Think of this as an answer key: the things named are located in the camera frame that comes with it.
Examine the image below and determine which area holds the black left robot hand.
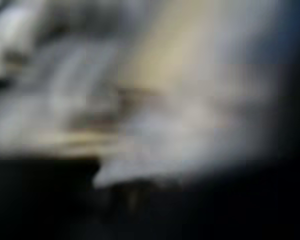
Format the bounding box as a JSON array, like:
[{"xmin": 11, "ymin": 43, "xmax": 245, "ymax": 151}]
[{"xmin": 0, "ymin": 154, "xmax": 300, "ymax": 240}]

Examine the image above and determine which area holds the white duvet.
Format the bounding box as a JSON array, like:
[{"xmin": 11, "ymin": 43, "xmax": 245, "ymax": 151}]
[{"xmin": 94, "ymin": 94, "xmax": 266, "ymax": 188}]

